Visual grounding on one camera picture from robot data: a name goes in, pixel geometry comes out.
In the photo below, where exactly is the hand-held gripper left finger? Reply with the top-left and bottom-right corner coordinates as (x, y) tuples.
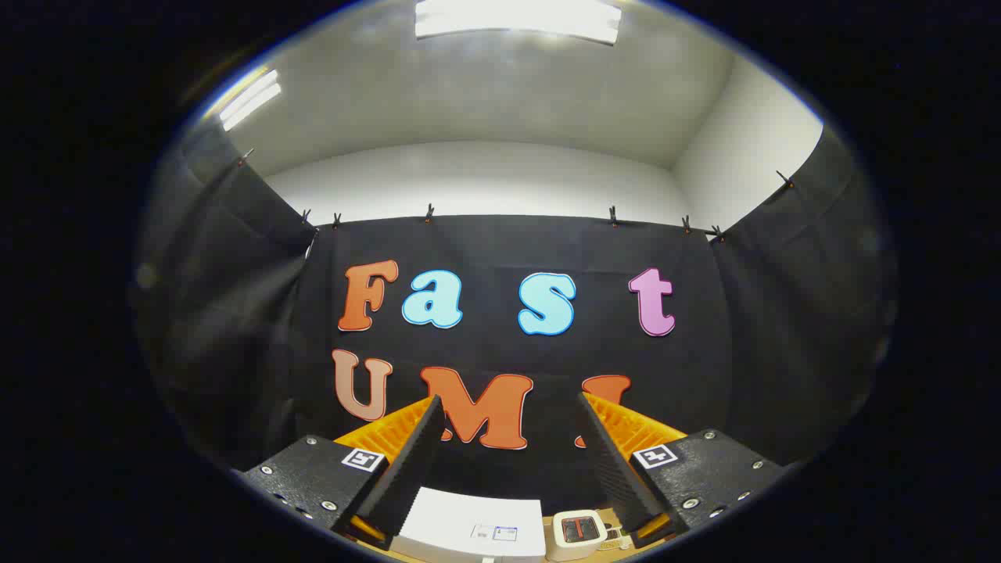
(233, 395), (447, 550)

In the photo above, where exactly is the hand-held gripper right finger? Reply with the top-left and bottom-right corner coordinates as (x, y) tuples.
(575, 391), (787, 550)

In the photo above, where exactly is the white microwave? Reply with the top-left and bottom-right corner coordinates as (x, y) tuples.
(389, 486), (547, 563)

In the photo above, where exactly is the cream toaster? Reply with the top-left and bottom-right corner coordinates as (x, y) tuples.
(545, 508), (619, 562)

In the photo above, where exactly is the row of black clips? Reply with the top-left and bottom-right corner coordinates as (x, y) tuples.
(239, 147), (795, 243)

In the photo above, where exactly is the long ceiling light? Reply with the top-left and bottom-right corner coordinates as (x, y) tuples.
(219, 69), (282, 131)
(414, 0), (622, 45)

